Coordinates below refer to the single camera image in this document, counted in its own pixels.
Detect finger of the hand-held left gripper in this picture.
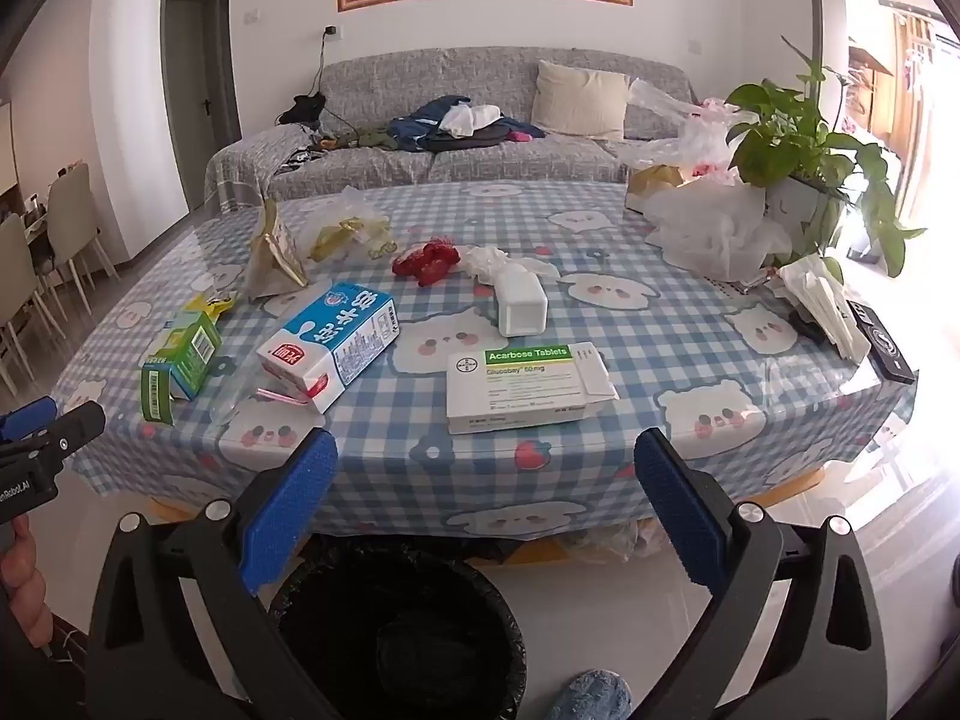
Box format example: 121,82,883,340
19,400,107,470
0,396,58,442

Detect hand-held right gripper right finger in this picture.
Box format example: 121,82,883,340
634,427,893,720

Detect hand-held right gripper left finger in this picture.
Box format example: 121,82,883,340
86,427,346,720

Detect green paper box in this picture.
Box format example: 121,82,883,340
141,309,224,421

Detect black trash bin with liner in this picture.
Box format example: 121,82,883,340
270,532,527,720

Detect blue white milk carton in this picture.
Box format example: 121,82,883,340
256,283,400,413

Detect white green medicine box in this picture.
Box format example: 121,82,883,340
446,341,620,436

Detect gold snack bag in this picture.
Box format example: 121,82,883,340
244,199,310,299

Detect white plastic bottle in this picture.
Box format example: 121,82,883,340
493,262,548,337

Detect black cloth on sofa arm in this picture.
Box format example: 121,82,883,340
276,94,329,126

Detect person's left hand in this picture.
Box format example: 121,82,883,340
0,517,57,650

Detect clear bags under table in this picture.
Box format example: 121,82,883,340
570,519,665,562

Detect blue checked bear tablecloth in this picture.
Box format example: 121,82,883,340
49,180,920,541

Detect yellow wrapper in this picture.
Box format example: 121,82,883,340
182,291,237,323

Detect blue fluffy slipper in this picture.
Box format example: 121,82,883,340
546,671,632,720

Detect stack of white tissues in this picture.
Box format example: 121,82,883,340
778,253,875,361

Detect black remote control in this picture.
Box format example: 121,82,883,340
847,298,917,383

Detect red crumpled wrapper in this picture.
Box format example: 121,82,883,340
391,238,462,287

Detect white plastic bag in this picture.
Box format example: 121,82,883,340
643,184,792,282

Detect clear bag of yellow wrappers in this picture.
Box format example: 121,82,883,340
300,186,398,263

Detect white crumpled tissue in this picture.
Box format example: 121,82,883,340
459,244,560,286

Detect gold tissue box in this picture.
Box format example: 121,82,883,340
624,163,687,212

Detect clear pink plastic bag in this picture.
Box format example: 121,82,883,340
615,79,760,182

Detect grey door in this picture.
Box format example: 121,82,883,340
161,0,241,152

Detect grey covered sofa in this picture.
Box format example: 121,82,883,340
206,47,695,211

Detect potted green plant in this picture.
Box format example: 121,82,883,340
726,36,927,278

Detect black garment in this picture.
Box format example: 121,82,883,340
427,127,515,152

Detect cream pillow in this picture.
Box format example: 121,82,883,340
531,60,632,140

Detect white garment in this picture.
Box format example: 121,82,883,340
439,103,503,137

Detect black charger with cable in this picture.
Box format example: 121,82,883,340
315,24,346,102

